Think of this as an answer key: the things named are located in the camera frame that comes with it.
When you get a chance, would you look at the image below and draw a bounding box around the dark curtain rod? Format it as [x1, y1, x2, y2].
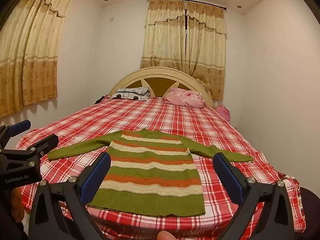
[146, 0, 227, 11]

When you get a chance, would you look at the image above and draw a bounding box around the green orange striped sweater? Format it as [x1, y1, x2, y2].
[47, 128, 254, 217]

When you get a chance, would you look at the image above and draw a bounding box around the beige floral curtain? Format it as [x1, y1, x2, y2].
[0, 0, 76, 118]
[140, 0, 188, 77]
[185, 2, 227, 101]

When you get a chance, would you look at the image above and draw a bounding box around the pink pillow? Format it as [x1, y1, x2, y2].
[164, 87, 206, 109]

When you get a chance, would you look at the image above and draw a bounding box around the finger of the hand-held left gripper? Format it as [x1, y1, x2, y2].
[15, 133, 59, 156]
[0, 119, 32, 150]

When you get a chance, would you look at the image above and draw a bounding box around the pink cloth bundle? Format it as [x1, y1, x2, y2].
[215, 105, 231, 121]

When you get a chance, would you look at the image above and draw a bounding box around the red plaid bed sheet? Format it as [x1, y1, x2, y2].
[15, 97, 307, 240]

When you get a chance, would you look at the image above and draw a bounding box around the dark wooden furniture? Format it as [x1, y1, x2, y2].
[300, 186, 320, 230]

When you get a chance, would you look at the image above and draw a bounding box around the patterned grey pillow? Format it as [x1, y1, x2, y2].
[111, 86, 151, 101]

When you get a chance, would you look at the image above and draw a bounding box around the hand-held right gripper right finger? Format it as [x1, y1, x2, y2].
[212, 152, 297, 240]

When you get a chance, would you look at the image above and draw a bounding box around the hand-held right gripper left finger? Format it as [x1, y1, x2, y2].
[28, 152, 112, 240]

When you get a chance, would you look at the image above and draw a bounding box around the person's right hand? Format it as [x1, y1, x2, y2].
[156, 231, 176, 240]

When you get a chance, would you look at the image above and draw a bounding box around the cream arched headboard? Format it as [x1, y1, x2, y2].
[109, 67, 215, 108]

